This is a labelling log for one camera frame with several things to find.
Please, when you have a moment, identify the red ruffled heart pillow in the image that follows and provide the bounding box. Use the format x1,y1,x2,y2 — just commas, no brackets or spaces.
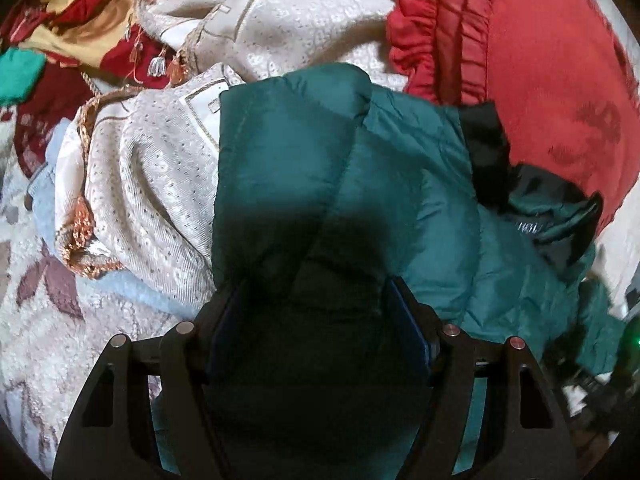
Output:
387,0,639,223

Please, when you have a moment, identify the teal quilted puffer jacket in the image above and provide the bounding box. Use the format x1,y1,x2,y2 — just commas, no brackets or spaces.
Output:
150,62,629,480

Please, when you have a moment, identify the red gold floral cloth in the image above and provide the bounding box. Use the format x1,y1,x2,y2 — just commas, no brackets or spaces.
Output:
0,0,177,91

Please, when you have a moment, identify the light blue cloth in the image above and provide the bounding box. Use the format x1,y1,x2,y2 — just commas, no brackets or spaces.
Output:
27,118,200,320

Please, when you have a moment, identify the beige patterned bed cover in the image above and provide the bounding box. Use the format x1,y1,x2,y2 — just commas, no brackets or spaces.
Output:
54,0,405,307

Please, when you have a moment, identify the bright green cloth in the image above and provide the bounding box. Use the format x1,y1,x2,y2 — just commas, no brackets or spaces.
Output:
0,48,46,106

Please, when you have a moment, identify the floral white red blanket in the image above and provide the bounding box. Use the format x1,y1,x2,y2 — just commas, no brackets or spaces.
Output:
1,107,181,474

